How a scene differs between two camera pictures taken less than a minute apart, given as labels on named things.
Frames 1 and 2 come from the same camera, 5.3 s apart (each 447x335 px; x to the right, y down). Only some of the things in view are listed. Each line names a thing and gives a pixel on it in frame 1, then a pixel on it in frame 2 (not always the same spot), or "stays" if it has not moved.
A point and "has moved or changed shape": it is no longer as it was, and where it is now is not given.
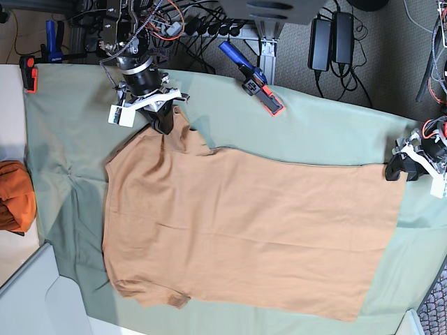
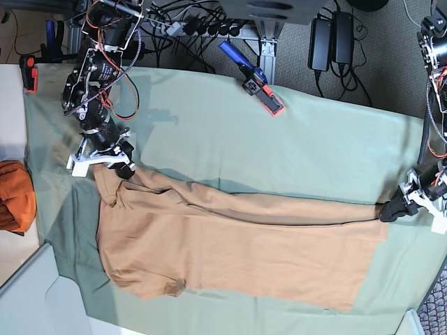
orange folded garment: [17, 197] stays
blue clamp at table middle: [255, 83] stays
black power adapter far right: [342, 38] stays
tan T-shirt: [252, 228] has moved or changed shape
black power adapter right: [320, 45] stays
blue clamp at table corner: [52, 52] stays
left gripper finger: [396, 165] to [390, 211]
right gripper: [142, 85] to [104, 143]
